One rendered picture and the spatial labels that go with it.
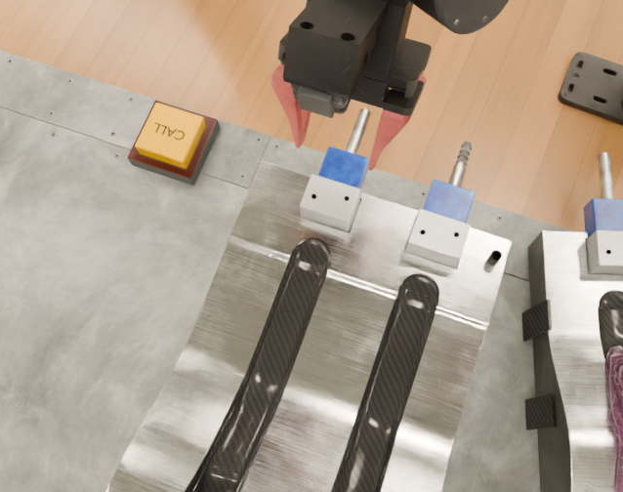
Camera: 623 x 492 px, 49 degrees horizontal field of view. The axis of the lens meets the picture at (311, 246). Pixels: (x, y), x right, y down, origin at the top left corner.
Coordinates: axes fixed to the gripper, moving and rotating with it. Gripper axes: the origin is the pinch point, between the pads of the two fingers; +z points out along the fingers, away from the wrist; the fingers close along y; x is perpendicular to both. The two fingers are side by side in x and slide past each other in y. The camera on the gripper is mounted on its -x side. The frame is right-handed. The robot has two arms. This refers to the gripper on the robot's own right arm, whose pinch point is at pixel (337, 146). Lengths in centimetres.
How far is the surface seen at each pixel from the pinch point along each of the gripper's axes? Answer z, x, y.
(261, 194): 11.1, 4.5, -7.5
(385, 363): 18.0, -5.0, 9.3
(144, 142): 13.7, 10.0, -23.5
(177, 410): 20.9, -15.4, -6.6
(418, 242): 9.3, 2.7, 8.7
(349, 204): 8.4, 3.9, 1.4
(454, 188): 6.9, 9.2, 10.4
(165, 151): 13.9, 9.8, -20.7
